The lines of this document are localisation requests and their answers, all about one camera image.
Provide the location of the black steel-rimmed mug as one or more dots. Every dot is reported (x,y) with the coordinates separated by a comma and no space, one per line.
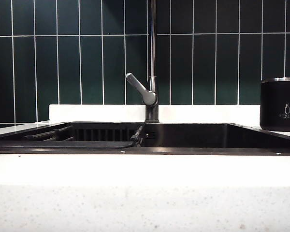
(278,106)

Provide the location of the black kitchen sink basin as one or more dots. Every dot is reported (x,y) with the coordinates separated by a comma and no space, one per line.
(195,139)

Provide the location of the black sink drying rack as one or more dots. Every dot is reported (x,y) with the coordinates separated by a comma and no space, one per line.
(62,144)

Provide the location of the white countertop backsplash ledge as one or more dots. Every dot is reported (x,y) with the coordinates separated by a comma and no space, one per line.
(99,112)

